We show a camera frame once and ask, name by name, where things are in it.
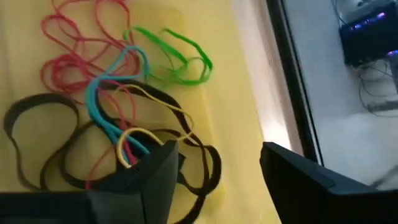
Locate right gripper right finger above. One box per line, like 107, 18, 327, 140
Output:
259, 141, 398, 224

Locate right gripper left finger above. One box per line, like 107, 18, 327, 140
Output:
0, 139, 180, 224

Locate yellow rubber band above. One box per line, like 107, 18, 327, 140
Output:
115, 83, 196, 169

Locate wide black rubber band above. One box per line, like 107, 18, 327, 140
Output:
2, 92, 81, 191
40, 118, 187, 224
99, 80, 222, 224

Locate red rubber band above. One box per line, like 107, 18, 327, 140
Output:
40, 51, 142, 94
40, 0, 135, 54
84, 80, 138, 190

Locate blue rubber band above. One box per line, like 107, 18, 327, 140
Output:
85, 45, 151, 156

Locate green rubber band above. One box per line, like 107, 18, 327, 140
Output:
146, 27, 214, 86
123, 26, 190, 78

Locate yellow translucent plastic bin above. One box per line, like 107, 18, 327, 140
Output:
0, 0, 282, 224

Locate black computer with purple lights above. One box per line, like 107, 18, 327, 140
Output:
338, 1, 398, 67

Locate tangled black cables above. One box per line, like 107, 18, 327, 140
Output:
356, 60, 398, 118

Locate black aluminium table frame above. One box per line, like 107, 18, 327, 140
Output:
266, 0, 326, 167

